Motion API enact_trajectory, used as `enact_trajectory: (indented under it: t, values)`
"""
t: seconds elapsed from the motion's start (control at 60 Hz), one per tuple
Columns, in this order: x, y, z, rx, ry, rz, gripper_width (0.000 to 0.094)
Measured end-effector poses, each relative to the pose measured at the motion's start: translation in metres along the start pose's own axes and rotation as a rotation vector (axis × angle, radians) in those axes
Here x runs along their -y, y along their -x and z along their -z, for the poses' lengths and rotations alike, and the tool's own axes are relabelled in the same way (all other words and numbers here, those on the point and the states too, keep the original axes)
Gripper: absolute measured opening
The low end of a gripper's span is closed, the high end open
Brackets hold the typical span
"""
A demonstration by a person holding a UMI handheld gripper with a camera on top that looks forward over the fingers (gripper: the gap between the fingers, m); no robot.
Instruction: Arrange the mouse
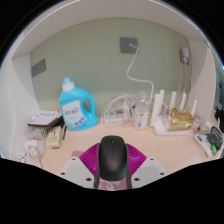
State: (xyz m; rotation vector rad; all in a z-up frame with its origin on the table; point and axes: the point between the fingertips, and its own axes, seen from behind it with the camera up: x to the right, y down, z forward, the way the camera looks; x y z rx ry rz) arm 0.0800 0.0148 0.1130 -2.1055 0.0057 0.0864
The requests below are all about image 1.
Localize blue detergent bottle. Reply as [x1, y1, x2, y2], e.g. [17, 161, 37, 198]
[58, 76, 99, 132]

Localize black computer mouse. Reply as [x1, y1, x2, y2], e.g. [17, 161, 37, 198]
[97, 134, 130, 182]

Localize white charger cable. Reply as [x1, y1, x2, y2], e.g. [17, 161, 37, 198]
[178, 61, 194, 101]

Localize small round tin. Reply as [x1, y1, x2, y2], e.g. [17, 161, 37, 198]
[192, 114, 203, 133]

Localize clear plastic bag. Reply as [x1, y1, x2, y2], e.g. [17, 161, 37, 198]
[18, 126, 49, 166]

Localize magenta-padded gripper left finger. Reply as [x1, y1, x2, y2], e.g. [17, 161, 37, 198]
[58, 142, 102, 190]

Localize coiled white cables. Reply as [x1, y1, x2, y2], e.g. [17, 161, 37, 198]
[100, 93, 141, 128]

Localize gold foil bag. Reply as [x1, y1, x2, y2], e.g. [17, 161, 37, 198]
[167, 108, 194, 132]

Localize black pen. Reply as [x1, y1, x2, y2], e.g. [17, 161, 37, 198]
[61, 123, 68, 141]

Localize white power cable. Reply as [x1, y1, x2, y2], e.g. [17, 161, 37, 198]
[125, 43, 155, 101]

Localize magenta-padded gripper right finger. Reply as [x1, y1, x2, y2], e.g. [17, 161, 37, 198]
[125, 143, 167, 190]

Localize pink mouse pad with drawing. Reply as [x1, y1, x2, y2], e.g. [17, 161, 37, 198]
[70, 149, 128, 192]

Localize black bag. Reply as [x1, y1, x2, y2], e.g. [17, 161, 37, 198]
[214, 106, 224, 133]

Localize white wall charger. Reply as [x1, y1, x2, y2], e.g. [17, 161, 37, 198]
[179, 46, 191, 65]

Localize small green item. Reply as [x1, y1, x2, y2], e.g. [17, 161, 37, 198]
[210, 143, 218, 156]

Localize grey wall socket plate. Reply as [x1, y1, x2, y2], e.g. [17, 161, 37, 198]
[119, 36, 139, 54]
[31, 58, 47, 78]

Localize white remote control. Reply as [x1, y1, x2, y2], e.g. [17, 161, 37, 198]
[194, 133, 214, 158]

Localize stack of booklets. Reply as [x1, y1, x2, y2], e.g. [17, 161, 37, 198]
[27, 109, 64, 129]

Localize small yellow box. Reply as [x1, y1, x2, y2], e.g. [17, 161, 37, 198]
[45, 125, 64, 150]

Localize black pouch with green trim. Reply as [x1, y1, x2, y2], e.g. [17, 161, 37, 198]
[206, 125, 224, 153]

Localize white router with antennas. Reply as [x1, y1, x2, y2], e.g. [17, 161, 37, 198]
[150, 89, 198, 136]

